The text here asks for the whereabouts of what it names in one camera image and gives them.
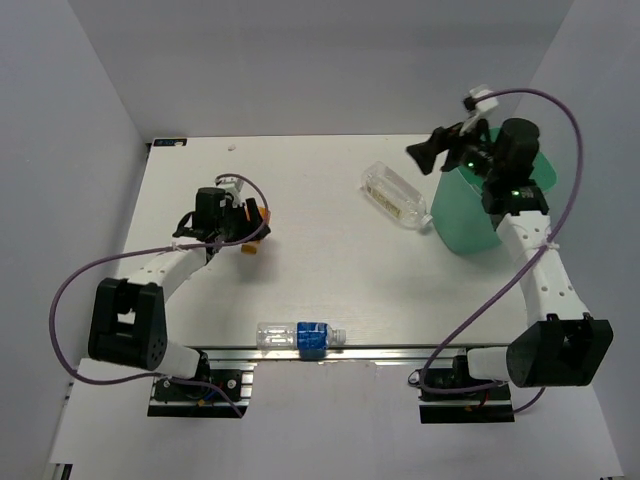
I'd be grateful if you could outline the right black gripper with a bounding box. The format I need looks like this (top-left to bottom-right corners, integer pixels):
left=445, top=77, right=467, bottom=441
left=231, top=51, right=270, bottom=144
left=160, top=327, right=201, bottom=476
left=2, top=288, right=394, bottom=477
left=404, top=112, right=501, bottom=183

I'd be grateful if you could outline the orange juice bottle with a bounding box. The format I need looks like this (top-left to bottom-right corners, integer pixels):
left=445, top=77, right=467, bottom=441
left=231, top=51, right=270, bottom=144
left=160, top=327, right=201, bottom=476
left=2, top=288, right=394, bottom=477
left=241, top=206, right=271, bottom=255

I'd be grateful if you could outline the clear bottle dark blue label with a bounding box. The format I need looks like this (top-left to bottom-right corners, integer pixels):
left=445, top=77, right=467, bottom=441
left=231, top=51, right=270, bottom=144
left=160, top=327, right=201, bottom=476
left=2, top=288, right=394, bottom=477
left=256, top=321, right=347, bottom=351

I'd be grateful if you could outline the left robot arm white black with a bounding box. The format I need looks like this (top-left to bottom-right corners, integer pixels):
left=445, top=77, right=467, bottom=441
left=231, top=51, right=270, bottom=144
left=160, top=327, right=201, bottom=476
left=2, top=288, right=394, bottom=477
left=88, top=187, right=270, bottom=399

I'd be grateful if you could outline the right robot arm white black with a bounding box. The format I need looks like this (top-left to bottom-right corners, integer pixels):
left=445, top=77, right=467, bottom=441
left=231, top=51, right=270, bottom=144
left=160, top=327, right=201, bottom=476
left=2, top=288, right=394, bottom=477
left=406, top=118, right=613, bottom=399

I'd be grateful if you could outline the green plastic bin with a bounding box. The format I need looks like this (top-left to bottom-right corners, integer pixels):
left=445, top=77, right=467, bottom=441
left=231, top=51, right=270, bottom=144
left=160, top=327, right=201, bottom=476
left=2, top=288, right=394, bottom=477
left=431, top=118, right=551, bottom=255

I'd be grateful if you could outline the large clear square bottle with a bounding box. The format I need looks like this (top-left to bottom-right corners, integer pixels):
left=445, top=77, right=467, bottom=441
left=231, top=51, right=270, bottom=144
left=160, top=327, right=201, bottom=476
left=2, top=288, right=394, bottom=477
left=361, top=162, right=433, bottom=231

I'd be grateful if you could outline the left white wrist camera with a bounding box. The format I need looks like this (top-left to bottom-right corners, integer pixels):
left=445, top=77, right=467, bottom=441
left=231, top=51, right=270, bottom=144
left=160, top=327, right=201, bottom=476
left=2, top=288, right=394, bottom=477
left=215, top=174, right=245, bottom=207

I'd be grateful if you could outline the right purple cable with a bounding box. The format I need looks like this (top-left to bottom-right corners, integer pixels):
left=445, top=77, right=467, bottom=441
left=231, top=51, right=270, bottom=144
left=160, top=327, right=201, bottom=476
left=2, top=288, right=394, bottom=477
left=418, top=88, right=585, bottom=415

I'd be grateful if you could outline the purple cable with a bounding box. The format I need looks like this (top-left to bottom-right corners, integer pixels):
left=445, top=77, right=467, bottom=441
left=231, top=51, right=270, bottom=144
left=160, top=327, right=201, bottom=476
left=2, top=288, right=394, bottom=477
left=418, top=88, right=585, bottom=415
left=48, top=173, right=274, bottom=386

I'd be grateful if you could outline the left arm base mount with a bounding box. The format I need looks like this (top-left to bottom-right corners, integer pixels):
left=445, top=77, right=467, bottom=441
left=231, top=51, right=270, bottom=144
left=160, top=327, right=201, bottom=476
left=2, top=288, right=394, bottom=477
left=147, top=350, right=257, bottom=419

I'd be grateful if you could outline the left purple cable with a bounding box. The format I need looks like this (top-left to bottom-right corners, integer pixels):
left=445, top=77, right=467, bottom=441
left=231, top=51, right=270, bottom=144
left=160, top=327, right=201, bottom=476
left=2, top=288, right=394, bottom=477
left=48, top=173, right=274, bottom=386

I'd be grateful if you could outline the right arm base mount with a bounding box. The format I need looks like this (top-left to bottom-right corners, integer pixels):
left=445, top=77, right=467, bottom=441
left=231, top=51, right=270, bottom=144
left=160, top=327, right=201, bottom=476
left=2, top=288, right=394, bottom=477
left=408, top=355, right=515, bottom=425

